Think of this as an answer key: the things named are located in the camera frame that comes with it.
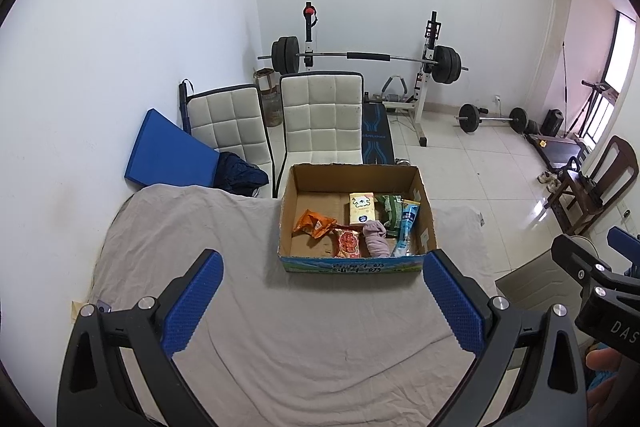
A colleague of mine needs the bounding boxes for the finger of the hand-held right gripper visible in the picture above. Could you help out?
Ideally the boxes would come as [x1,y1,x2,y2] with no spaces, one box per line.
[551,234,613,295]
[607,227,640,278]

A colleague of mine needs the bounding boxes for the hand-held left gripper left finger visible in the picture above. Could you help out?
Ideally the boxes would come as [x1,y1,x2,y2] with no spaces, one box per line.
[56,249,224,427]

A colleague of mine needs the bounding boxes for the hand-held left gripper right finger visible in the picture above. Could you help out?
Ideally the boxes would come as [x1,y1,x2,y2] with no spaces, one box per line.
[422,249,588,427]

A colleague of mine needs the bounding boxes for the blue and white tube packet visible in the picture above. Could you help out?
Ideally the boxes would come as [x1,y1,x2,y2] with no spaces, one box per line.
[391,200,422,258]

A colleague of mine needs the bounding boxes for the pale pink cloth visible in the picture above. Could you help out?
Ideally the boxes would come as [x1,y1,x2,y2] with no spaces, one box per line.
[362,220,392,259]

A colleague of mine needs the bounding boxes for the green snack packet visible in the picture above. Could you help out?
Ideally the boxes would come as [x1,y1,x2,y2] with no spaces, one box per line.
[375,193,405,238]

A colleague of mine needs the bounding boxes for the red snack packet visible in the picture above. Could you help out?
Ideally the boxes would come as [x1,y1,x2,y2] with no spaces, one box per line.
[331,227,362,260]

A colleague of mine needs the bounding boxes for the yellow tissue pack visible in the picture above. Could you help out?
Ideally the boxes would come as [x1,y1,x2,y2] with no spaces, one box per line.
[348,192,377,227]

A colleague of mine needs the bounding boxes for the orange snack packet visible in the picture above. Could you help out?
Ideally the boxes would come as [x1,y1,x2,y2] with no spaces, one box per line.
[292,209,337,239]

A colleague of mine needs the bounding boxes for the cardboard box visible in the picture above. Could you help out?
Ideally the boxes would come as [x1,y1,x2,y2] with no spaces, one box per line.
[277,163,439,274]

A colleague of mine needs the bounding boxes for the person's right hand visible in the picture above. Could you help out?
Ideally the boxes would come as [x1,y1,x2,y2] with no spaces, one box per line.
[585,349,628,375]

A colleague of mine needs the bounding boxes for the beige plastic chair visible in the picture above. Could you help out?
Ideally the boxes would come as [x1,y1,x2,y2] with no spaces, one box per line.
[495,234,606,308]

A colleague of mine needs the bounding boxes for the grey table cloth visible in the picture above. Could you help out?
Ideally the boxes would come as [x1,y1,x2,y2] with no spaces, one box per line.
[87,183,498,427]

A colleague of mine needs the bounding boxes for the dark wooden chair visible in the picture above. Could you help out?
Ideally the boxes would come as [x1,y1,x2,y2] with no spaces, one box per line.
[547,136,640,235]

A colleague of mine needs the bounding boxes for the black treadmill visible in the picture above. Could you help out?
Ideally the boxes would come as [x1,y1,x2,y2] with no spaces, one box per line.
[525,133,591,172]

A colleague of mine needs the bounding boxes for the dark blue jacket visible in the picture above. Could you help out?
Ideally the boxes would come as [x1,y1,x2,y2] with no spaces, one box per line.
[217,152,271,198]

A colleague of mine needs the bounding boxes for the black speaker box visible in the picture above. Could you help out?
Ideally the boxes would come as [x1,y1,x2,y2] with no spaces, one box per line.
[542,108,565,135]

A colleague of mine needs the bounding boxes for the blue foam mat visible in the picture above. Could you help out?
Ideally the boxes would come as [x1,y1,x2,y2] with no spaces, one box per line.
[124,108,221,190]

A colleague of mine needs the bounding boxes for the short barbell with black plates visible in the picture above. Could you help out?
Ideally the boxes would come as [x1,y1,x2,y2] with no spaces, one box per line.
[455,103,528,134]

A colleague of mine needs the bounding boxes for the white quilted chair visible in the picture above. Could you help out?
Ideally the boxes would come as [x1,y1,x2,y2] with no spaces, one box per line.
[185,83,276,188]
[272,72,366,200]

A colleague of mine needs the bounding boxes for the black weight bench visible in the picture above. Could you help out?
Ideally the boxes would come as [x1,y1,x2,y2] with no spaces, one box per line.
[361,101,396,165]

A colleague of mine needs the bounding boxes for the white barbell rack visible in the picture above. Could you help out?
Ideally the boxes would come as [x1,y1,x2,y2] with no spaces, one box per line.
[301,1,443,148]

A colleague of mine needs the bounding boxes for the rusty gas cylinder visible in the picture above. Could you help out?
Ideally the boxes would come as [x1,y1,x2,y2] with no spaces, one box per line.
[253,68,283,128]

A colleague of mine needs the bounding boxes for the grey exercise machine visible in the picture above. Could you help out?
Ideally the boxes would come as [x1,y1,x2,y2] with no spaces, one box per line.
[382,75,408,104]

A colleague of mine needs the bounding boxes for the long barbell with black plates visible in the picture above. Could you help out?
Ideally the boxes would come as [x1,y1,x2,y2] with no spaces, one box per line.
[257,37,470,85]

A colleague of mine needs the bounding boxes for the black strap handle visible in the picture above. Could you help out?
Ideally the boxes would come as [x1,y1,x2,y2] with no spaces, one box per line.
[178,79,193,135]

